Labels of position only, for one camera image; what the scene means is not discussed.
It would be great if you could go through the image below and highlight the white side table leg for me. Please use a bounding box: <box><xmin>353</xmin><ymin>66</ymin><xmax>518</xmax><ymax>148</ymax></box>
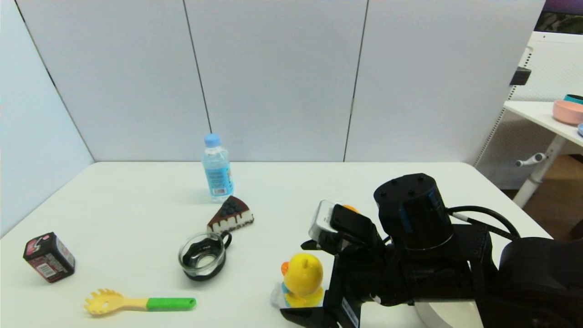
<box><xmin>512</xmin><ymin>135</ymin><xmax>566</xmax><ymax>210</ymax></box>

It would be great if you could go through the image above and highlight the black and pink carton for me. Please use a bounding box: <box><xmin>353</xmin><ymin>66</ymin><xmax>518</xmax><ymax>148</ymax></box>
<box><xmin>23</xmin><ymin>232</ymin><xmax>76</xmax><ymax>283</ymax></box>

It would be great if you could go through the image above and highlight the yellow duck toy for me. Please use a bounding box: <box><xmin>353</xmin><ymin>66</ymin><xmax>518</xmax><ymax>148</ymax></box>
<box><xmin>271</xmin><ymin>253</ymin><xmax>325</xmax><ymax>310</ymax></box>

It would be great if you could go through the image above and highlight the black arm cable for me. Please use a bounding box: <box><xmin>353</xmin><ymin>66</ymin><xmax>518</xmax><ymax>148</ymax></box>
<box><xmin>448</xmin><ymin>205</ymin><xmax>521</xmax><ymax>241</ymax></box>

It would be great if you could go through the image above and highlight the grey brown round bowl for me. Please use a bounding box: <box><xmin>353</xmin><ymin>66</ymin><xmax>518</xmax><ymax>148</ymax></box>
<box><xmin>414</xmin><ymin>300</ymin><xmax>484</xmax><ymax>328</ymax></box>

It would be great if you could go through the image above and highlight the yellow pasta spoon green handle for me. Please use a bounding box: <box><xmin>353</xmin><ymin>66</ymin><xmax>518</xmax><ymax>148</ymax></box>
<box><xmin>84</xmin><ymin>288</ymin><xmax>197</xmax><ymax>315</ymax></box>

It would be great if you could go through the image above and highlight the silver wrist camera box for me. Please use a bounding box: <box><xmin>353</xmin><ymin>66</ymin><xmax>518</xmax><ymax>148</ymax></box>
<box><xmin>308</xmin><ymin>199</ymin><xmax>338</xmax><ymax>243</ymax></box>

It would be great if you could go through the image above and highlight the chocolate blueberry cake slice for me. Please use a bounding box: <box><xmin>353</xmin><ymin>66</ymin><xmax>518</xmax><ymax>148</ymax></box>
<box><xmin>207</xmin><ymin>196</ymin><xmax>255</xmax><ymax>234</ymax></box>

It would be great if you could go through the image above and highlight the pink bowl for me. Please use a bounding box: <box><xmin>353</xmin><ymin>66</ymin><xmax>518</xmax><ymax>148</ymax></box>
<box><xmin>552</xmin><ymin>100</ymin><xmax>583</xmax><ymax>126</ymax></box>

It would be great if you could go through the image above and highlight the black clip on pegboard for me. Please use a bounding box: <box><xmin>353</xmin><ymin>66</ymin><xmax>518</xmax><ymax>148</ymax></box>
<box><xmin>509</xmin><ymin>67</ymin><xmax>532</xmax><ymax>87</ymax></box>

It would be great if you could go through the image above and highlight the white table crank handle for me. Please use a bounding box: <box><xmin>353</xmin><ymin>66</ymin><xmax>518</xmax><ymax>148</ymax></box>
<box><xmin>515</xmin><ymin>153</ymin><xmax>547</xmax><ymax>168</ymax></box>

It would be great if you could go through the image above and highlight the white side table top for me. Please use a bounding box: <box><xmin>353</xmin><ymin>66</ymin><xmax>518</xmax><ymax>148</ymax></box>
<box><xmin>503</xmin><ymin>101</ymin><xmax>583</xmax><ymax>148</ymax></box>

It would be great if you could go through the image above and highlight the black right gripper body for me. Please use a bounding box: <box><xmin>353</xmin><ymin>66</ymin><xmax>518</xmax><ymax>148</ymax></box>
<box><xmin>323</xmin><ymin>244</ymin><xmax>399</xmax><ymax>328</ymax></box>

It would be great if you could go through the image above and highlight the clear water bottle blue label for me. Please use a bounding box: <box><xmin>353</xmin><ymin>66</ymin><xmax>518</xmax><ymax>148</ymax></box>
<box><xmin>202</xmin><ymin>133</ymin><xmax>235</xmax><ymax>203</ymax></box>

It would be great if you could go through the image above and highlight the glass cup black handle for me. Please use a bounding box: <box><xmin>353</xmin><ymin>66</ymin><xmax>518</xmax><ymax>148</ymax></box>
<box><xmin>178</xmin><ymin>231</ymin><xmax>233</xmax><ymax>281</ymax></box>

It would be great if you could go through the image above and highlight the white pegboard panel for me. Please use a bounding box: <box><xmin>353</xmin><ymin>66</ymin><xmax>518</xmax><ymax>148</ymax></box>
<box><xmin>473</xmin><ymin>31</ymin><xmax>583</xmax><ymax>190</ymax></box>

